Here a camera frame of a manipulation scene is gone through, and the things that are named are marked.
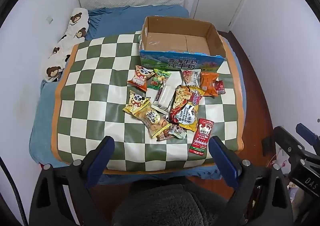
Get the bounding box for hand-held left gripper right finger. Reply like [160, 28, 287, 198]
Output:
[208, 136, 293, 226]

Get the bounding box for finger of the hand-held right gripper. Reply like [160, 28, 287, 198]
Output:
[296, 123, 320, 147]
[272, 126, 320, 166]

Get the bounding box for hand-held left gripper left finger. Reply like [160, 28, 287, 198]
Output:
[29, 135, 115, 226]

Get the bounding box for long red sachet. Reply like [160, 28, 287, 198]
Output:
[188, 118, 215, 154]

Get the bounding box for small silver candy packets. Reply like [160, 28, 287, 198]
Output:
[168, 124, 187, 139]

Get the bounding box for yellow bread bun packet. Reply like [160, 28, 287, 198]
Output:
[134, 106, 171, 139]

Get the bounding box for red yellow noodle packet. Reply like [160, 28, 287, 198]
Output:
[168, 85, 206, 132]

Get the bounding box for yellow panda snack packet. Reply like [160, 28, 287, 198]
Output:
[122, 90, 152, 116]

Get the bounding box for white cracker packet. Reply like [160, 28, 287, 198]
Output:
[151, 84, 173, 113]

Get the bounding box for white snack packet red picture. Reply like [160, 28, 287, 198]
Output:
[181, 70, 201, 88]

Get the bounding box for cardboard box with blue print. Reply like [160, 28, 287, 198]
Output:
[139, 16, 227, 70]

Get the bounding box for green white checkered mat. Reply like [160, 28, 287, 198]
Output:
[51, 31, 245, 174]

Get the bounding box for grey fleece clothing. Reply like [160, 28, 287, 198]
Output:
[112, 183, 240, 226]

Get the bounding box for small red snack packet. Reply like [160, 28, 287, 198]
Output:
[215, 80, 225, 95]

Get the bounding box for orange panda snack packet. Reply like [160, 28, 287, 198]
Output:
[127, 65, 155, 92]

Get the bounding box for green snack packet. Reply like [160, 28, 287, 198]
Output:
[146, 69, 172, 91]

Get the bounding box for white bear print pillow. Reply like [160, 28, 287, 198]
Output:
[41, 7, 90, 83]

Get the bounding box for blue bedsheet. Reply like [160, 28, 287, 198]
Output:
[29, 5, 247, 186]

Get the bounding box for black cable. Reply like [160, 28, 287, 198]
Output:
[0, 156, 25, 226]

